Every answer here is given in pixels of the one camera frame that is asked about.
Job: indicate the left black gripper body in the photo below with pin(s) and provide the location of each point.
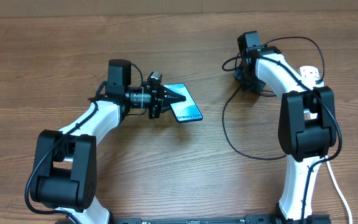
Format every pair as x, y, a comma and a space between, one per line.
154, 99

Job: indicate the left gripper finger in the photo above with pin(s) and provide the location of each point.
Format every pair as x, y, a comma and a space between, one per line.
165, 109
170, 97

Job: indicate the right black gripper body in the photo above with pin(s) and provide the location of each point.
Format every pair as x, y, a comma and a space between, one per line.
247, 77

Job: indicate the blue screen smartphone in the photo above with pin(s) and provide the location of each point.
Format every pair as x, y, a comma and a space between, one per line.
184, 111

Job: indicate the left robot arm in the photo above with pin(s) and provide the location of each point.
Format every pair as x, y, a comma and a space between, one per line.
64, 175

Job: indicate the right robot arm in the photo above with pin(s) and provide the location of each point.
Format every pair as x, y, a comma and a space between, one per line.
307, 125

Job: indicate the white power strip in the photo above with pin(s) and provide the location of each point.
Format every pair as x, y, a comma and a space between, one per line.
310, 77

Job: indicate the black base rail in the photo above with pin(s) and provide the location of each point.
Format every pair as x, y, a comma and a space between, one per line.
248, 219

